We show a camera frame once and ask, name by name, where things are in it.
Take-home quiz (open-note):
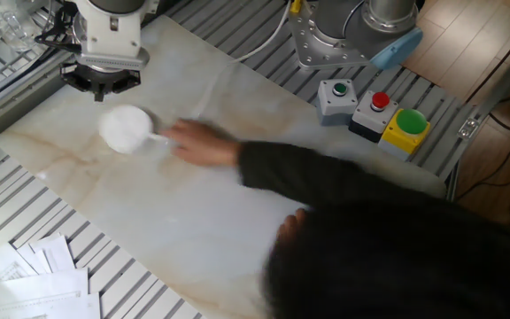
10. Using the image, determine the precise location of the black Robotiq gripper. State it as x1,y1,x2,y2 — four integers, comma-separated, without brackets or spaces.
59,60,143,103

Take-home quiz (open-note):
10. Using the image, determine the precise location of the round white power strip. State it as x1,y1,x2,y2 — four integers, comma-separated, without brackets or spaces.
98,104,155,156

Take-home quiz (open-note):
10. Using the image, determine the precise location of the person's right forearm black sleeve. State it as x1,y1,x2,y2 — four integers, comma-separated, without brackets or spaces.
236,140,447,210

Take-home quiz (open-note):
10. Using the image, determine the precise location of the grey box small green button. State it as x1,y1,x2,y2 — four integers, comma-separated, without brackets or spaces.
315,78,359,128

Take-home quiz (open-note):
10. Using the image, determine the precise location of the grey box red button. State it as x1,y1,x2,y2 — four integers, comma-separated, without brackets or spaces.
348,90,400,144

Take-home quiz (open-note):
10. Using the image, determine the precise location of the yellow box green button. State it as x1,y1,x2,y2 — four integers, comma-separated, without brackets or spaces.
377,108,432,162

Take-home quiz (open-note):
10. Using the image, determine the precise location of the person's right hand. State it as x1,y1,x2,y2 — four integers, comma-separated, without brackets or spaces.
161,118,243,168

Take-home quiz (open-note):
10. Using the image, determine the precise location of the person's left hand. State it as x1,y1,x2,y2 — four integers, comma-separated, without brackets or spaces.
276,207,308,245

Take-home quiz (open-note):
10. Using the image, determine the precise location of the clear plastic packaging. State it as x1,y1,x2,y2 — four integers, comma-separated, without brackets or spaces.
0,0,46,52

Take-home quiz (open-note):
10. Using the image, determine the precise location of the beige marble tile board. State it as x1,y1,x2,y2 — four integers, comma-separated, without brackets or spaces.
0,15,449,319

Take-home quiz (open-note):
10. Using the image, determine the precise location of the white printed paper sheet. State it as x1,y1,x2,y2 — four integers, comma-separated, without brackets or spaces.
0,292,102,319
0,268,90,307
28,233,77,274
0,242,39,284

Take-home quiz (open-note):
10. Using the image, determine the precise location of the person's head black hair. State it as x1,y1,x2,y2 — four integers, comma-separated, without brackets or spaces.
261,197,510,319

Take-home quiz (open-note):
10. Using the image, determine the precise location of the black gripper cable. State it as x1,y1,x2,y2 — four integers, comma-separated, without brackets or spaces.
33,0,83,55

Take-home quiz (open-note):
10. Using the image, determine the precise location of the grey aluminium side rail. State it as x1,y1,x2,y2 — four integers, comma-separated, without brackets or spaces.
0,47,75,150

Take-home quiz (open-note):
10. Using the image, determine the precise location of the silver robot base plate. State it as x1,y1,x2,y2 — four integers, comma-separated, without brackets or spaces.
288,0,374,72

